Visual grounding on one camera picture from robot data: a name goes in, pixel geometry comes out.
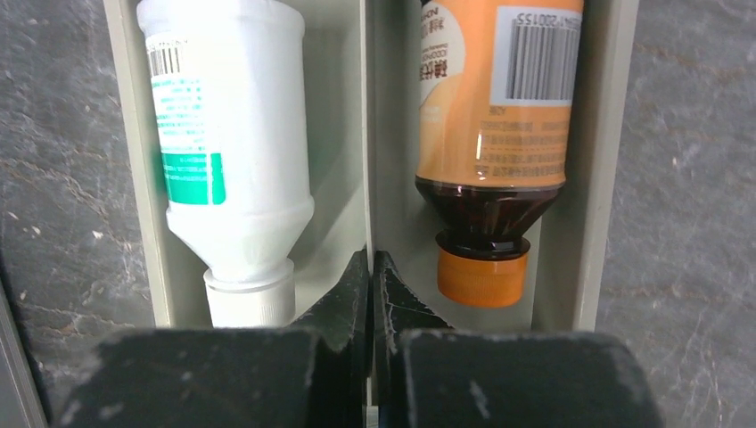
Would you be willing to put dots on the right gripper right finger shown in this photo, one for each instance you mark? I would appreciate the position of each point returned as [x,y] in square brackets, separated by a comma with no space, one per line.
[429,374]

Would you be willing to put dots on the grey divider tray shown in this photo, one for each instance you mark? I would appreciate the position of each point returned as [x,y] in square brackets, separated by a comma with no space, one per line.
[361,89]

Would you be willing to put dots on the brown medicine bottle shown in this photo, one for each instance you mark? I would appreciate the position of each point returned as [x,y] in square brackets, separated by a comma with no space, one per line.
[496,81]

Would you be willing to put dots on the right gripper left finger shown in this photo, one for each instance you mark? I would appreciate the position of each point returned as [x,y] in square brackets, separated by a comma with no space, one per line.
[311,373]

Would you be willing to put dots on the clear white plastic bottle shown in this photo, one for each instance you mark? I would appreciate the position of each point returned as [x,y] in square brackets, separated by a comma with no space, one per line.
[227,80]

